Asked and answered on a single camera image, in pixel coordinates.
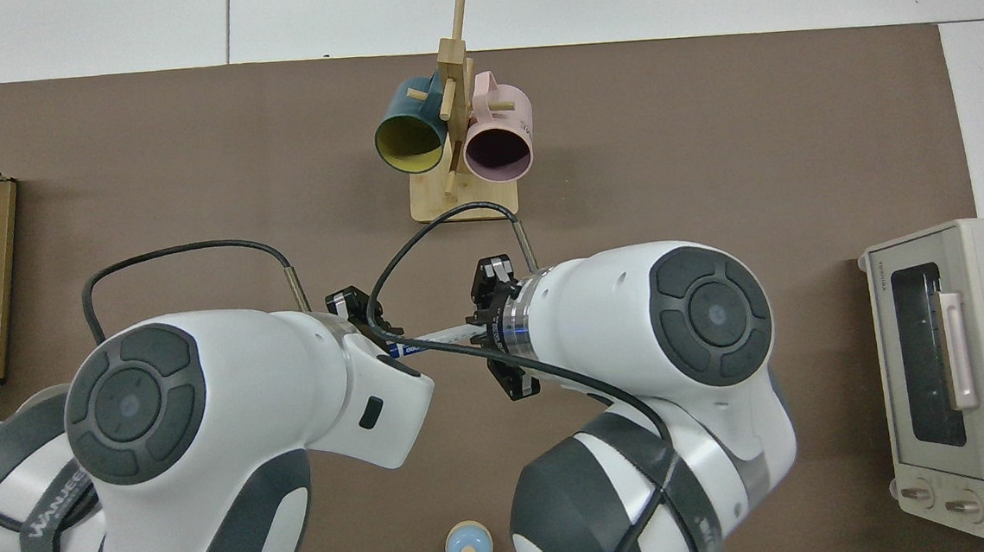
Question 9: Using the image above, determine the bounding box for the blue and white marker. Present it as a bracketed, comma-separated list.
[387, 320, 498, 360]

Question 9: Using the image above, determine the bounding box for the wooden cup stand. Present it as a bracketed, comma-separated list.
[397, 0, 521, 226]

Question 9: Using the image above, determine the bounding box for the pink mug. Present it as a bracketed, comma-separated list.
[457, 68, 537, 186]

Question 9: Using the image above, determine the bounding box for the dark teal mug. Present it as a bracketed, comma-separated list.
[370, 73, 453, 178]

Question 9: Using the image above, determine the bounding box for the brown table cloth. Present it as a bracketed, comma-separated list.
[0, 15, 984, 552]

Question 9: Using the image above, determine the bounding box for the small blue round thing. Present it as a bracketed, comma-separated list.
[443, 519, 494, 552]

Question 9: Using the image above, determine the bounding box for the grey plate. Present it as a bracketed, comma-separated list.
[16, 384, 71, 412]

